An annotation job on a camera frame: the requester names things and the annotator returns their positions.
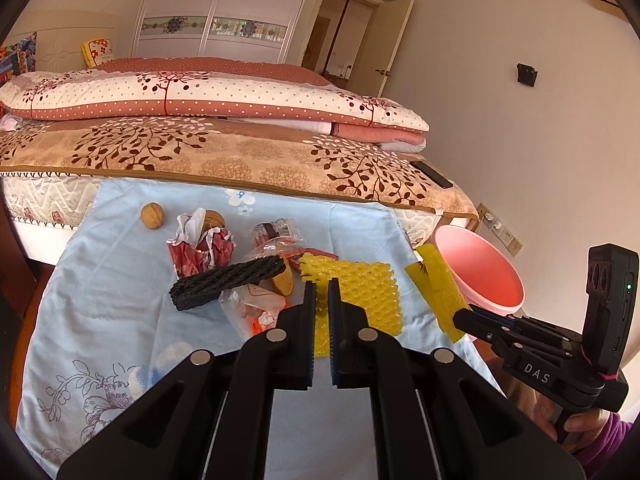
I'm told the yellow foam fruit net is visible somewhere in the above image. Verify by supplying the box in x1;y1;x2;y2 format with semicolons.
299;252;402;358

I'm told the black foam fruit net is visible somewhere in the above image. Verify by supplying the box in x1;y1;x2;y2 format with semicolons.
169;256;285;311

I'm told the pink plastic trash bin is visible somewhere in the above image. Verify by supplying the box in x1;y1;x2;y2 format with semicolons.
432;226;525;316

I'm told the right hand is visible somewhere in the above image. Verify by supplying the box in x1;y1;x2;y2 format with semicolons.
533;394;625;451

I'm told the orange clear plastic wrapper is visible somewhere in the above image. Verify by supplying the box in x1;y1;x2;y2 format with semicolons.
218;285;288;340

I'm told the small orange peel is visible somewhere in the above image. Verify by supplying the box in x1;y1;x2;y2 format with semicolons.
271;262;294;297

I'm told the red patterned wrapper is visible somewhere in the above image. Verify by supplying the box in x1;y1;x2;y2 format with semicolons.
288;247;338;260

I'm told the clear snack wrapper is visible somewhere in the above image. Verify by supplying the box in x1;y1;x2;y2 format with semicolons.
250;218;304;256

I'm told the red white crumpled wrapper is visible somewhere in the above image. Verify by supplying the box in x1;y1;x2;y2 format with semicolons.
166;208;235;278

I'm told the walnut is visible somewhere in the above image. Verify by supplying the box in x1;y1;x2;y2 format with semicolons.
202;209;226;231
140;203;165;230

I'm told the brown leaf pattern blanket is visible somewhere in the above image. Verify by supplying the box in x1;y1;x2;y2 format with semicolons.
1;117;477;219

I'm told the pink folded blanket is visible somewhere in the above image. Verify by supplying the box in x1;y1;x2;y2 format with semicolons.
331;124;427;153

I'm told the red white dotted quilt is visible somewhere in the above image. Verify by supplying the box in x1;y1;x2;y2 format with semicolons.
1;58;428;133

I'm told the open room door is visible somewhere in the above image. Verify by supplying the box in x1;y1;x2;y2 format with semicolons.
347;0;416;98

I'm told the white wardrobe with sliding doors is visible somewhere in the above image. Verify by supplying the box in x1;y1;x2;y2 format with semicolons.
131;0;304;63

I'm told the yellow red pillow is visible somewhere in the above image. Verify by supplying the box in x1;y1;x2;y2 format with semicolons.
80;38;114;68

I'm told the colourful patterned pillow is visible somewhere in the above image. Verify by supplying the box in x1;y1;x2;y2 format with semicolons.
0;32;37;84

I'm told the wall power outlet strip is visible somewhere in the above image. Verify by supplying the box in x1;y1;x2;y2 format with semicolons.
475;203;523;258

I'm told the black wall bracket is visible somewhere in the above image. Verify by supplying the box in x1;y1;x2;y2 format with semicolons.
516;63;538;88

